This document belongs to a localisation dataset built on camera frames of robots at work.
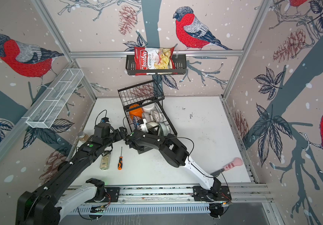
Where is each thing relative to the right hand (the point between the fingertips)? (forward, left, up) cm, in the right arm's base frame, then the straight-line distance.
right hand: (156, 131), depth 90 cm
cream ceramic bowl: (+2, +3, +5) cm, 7 cm away
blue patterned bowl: (+9, +17, -4) cm, 20 cm away
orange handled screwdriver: (-21, +20, -5) cm, 30 cm away
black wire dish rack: (+41, +15, -4) cm, 44 cm away
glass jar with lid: (-7, +46, +4) cm, 46 cm away
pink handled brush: (-15, -51, -8) cm, 54 cm away
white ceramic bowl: (+19, +9, 0) cm, 21 cm away
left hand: (-5, +20, +9) cm, 23 cm away
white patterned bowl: (+11, +1, +3) cm, 11 cm away
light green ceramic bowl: (0, -5, +3) cm, 6 cm away
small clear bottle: (-19, +30, -3) cm, 35 cm away
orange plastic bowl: (+14, +15, +3) cm, 21 cm away
